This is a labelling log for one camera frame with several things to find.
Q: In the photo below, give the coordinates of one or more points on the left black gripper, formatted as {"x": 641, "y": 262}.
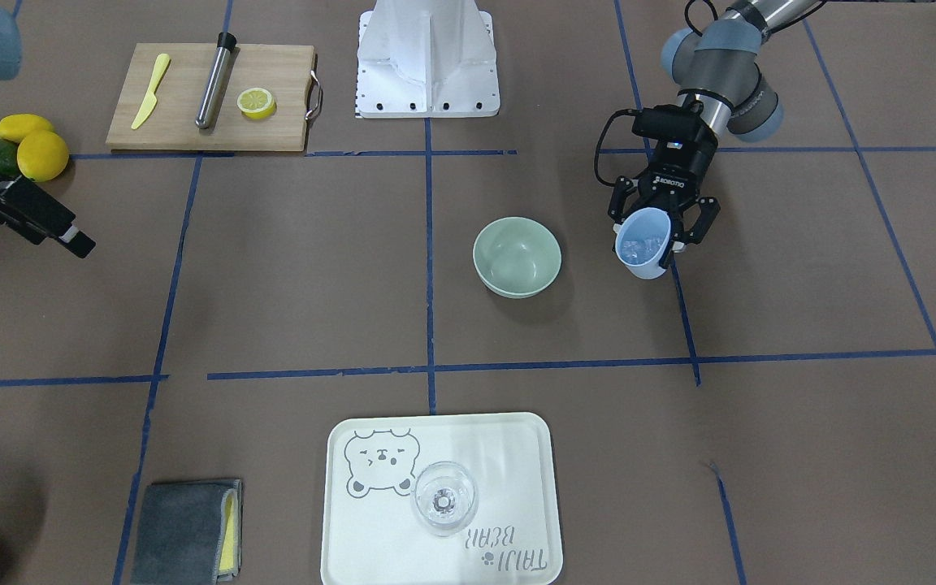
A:
{"x": 673, "y": 176}

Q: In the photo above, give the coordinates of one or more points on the light blue plastic cup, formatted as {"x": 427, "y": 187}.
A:
{"x": 646, "y": 221}

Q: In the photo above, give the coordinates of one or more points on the ice cubes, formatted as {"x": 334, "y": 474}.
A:
{"x": 638, "y": 250}

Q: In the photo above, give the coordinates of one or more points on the green bowl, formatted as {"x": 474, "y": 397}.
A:
{"x": 516, "y": 257}

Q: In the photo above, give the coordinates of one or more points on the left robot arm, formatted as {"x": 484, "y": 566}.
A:
{"x": 721, "y": 90}

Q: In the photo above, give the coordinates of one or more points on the yellow lemon front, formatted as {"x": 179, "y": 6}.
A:
{"x": 42, "y": 156}

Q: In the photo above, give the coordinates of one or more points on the yellow lemon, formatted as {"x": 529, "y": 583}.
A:
{"x": 42, "y": 156}
{"x": 15, "y": 128}

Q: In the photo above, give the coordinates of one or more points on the green lime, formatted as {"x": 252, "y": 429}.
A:
{"x": 9, "y": 159}

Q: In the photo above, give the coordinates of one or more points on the yellow lemon rear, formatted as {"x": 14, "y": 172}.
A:
{"x": 15, "y": 128}

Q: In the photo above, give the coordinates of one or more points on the yellow plastic knife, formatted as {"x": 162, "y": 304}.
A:
{"x": 150, "y": 99}

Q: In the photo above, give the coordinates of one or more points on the wooden cutting board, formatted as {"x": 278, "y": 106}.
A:
{"x": 285, "y": 70}

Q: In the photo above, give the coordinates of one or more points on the lemon half slice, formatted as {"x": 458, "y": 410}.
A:
{"x": 256, "y": 103}

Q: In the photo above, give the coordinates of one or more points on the steel muddler black cap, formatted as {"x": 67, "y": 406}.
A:
{"x": 217, "y": 81}

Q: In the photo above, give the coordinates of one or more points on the grey yellow folded cloth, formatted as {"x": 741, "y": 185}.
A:
{"x": 190, "y": 533}

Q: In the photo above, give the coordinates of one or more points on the clear wine glass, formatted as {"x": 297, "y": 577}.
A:
{"x": 446, "y": 498}

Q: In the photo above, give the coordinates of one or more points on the cream bear tray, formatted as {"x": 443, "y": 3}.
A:
{"x": 370, "y": 531}

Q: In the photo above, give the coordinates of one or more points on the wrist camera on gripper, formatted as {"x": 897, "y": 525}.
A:
{"x": 669, "y": 124}

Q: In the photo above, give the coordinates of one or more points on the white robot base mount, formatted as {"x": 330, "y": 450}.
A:
{"x": 426, "y": 59}

